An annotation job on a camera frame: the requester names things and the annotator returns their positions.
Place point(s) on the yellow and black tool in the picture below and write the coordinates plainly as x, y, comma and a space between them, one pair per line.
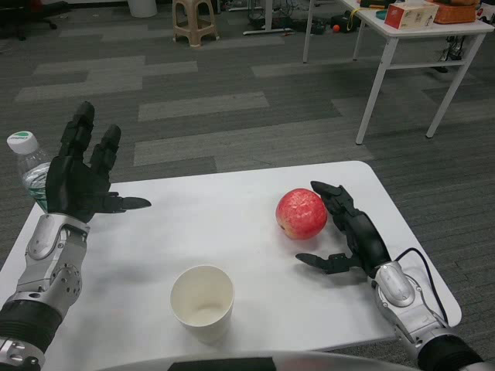
373, 4

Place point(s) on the black office chair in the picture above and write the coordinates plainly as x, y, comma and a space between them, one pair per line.
19, 21

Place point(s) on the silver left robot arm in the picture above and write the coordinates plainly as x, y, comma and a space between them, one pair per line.
46, 251

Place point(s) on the beige plastic stool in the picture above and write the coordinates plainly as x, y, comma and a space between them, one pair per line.
195, 29

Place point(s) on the red and white tissue box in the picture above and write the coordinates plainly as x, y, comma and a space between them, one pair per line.
410, 15

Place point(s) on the red apple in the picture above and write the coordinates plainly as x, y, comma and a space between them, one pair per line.
301, 214

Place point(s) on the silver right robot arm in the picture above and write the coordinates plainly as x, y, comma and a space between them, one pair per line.
398, 288

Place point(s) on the clear plastic water bottle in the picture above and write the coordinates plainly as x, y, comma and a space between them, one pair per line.
29, 166

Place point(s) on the silver robot chest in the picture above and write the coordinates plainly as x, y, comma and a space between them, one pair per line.
232, 364

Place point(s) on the white paper cup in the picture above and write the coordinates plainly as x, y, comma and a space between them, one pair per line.
201, 297

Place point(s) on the small white standing desk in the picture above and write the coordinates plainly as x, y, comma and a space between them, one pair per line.
267, 23

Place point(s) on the green plate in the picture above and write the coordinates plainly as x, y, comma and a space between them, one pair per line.
381, 15

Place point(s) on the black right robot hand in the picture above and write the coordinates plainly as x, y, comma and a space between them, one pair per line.
365, 239

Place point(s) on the green plant in white pot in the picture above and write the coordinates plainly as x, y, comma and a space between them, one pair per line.
142, 7

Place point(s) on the long white table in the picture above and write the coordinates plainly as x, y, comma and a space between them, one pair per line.
425, 33

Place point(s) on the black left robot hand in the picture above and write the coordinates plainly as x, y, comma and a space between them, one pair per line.
69, 185

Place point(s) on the orange basket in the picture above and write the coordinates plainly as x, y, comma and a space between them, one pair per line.
454, 13

